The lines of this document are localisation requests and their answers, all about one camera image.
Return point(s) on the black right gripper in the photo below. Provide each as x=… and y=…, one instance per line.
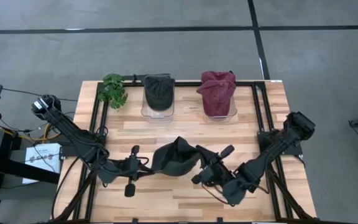
x=216, y=172

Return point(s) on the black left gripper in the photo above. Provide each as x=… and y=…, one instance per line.
x=132, y=169

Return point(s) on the dark grey baseball cap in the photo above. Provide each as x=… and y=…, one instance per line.
x=172, y=158

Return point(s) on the black cap with white label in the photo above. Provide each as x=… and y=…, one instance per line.
x=158, y=93

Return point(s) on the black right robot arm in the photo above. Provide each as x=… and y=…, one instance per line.
x=275, y=146

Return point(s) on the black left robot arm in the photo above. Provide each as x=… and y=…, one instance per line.
x=73, y=133

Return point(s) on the clear plastic bin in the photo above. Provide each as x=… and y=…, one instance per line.
x=157, y=116
x=219, y=119

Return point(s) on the black table clamp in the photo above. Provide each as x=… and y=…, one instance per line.
x=219, y=221
x=135, y=221

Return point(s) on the green leafy plant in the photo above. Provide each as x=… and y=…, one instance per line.
x=113, y=91

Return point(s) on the white printed paper sheet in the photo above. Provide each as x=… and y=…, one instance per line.
x=51, y=149

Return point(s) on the black stand bar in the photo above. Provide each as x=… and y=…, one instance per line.
x=11, y=168

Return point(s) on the black aluminium table frame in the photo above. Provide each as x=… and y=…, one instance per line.
x=186, y=83

